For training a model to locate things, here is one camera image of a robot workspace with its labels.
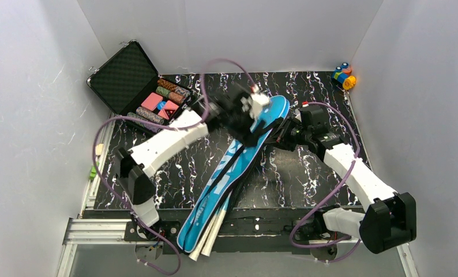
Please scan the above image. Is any blue racket bag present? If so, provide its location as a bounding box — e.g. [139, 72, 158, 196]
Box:
[177, 95, 290, 253]

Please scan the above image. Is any blue badminton racket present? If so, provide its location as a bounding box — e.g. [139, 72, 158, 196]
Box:
[201, 201, 228, 257]
[189, 215, 216, 261]

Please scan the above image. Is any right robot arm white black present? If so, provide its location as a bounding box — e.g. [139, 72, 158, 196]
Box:
[276, 102, 417, 254]

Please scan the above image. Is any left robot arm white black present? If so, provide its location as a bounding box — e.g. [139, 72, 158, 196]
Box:
[114, 85, 270, 227]

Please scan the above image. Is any poker chip roll green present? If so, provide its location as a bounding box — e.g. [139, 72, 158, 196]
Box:
[156, 86, 186, 104]

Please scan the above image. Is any red card box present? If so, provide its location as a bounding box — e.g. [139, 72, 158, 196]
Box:
[157, 100, 179, 120]

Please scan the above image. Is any poker chip roll brown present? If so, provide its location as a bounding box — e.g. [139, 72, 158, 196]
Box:
[157, 78, 191, 97]

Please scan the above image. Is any poker chip roll front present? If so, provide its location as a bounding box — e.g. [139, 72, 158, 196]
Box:
[126, 112, 161, 133]

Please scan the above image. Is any pink card box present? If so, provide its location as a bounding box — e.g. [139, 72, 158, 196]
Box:
[141, 92, 164, 111]

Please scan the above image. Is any poker chip roll purple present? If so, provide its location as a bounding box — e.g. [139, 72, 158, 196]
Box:
[136, 107, 165, 125]

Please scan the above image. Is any black aluminium case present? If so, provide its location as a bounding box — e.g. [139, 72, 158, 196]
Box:
[86, 40, 196, 128]

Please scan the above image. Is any black base beam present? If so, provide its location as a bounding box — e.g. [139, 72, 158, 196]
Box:
[80, 206, 367, 256]

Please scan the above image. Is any wooden block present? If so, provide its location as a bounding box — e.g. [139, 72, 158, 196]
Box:
[95, 144, 104, 156]

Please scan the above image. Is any green clip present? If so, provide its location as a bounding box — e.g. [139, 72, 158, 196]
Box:
[89, 163, 98, 181]

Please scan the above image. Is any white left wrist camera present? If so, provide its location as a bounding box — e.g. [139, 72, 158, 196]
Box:
[249, 93, 270, 119]

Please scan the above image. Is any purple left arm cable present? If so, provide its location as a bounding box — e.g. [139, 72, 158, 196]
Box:
[92, 58, 259, 276]

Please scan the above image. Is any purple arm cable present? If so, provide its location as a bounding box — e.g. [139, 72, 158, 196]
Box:
[289, 100, 362, 264]
[92, 58, 259, 276]

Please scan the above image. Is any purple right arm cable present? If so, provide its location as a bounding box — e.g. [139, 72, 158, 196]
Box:
[289, 100, 362, 264]

